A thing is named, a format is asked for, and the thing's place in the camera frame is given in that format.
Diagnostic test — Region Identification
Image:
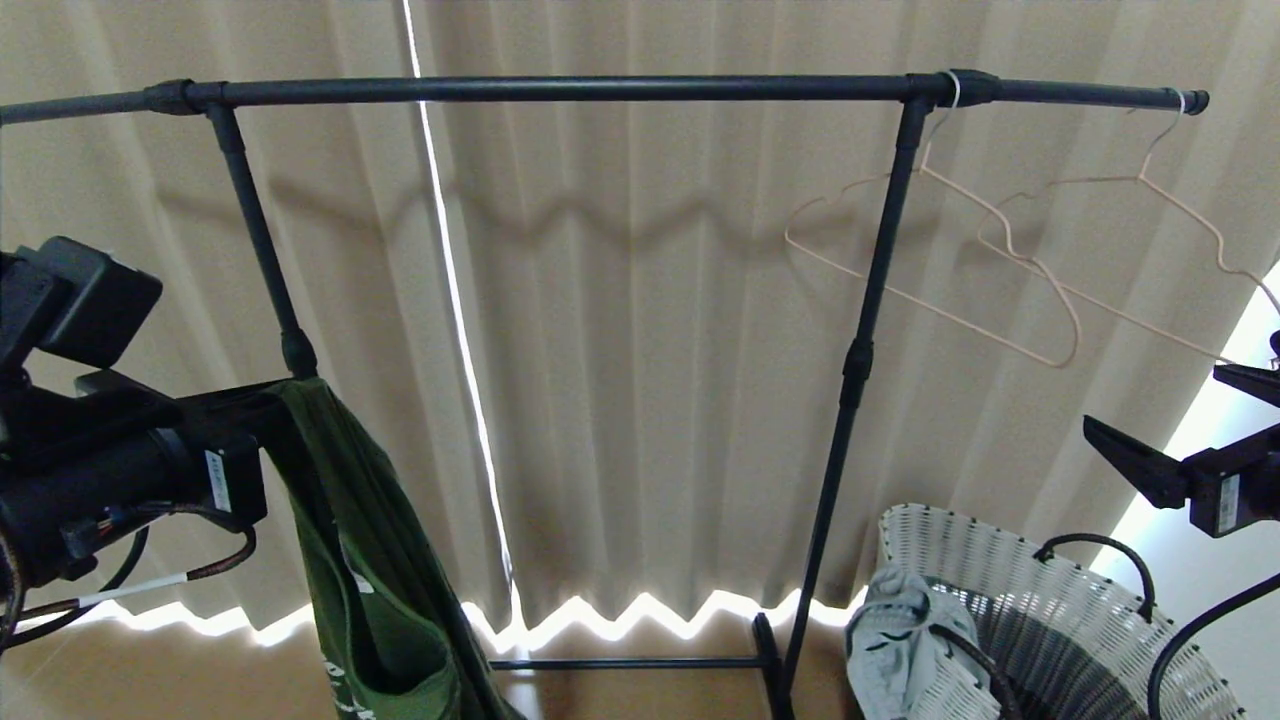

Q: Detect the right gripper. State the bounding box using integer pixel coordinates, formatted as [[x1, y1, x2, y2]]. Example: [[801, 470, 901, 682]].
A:
[[1083, 362, 1280, 541]]

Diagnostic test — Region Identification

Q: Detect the green printed shirt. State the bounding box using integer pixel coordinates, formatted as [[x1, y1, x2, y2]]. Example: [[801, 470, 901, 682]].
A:
[[262, 375, 526, 720]]

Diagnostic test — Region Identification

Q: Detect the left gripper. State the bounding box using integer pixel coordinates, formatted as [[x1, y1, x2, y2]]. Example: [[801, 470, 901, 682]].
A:
[[0, 395, 269, 591]]

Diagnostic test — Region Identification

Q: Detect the black clothes rack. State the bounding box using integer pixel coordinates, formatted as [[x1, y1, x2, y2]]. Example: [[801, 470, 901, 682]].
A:
[[0, 68, 1211, 720]]

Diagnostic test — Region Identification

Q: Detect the pink clothes hanger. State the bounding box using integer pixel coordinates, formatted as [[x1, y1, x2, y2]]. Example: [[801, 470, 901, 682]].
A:
[[977, 92, 1280, 366], [784, 78, 1084, 369]]

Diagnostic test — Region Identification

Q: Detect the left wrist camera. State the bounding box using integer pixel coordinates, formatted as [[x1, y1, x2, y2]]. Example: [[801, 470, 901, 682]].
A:
[[0, 237, 164, 373]]

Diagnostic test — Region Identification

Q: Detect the pale grey garment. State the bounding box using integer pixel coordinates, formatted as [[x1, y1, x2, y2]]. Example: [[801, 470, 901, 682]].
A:
[[843, 562, 1001, 720]]

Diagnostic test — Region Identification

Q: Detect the white laundry basket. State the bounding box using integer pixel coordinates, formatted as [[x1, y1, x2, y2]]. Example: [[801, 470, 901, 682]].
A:
[[878, 503, 1246, 720]]

